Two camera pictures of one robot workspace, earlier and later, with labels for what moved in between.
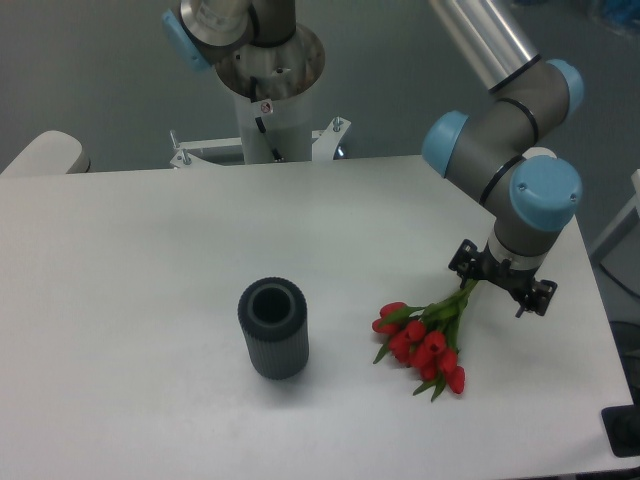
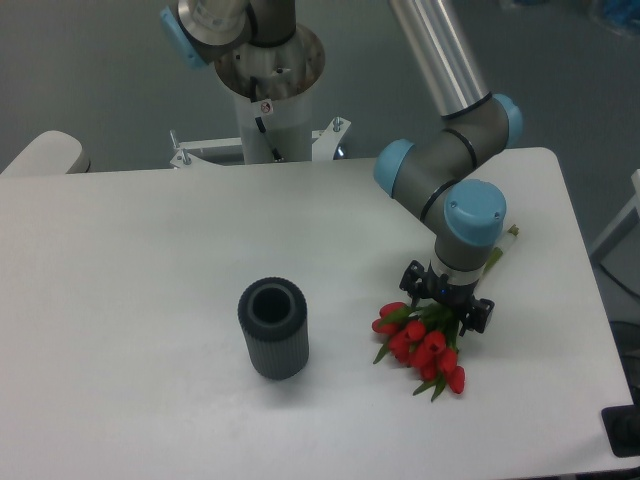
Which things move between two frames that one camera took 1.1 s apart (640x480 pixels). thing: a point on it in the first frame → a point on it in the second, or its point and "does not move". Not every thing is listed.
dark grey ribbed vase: [273, 314] does not move
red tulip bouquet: [425, 339] does not move
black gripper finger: [464, 261] → [412, 282]
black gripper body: [517, 281] → [438, 288]
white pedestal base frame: [323, 147] does not move
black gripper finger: [539, 298] → [476, 318]
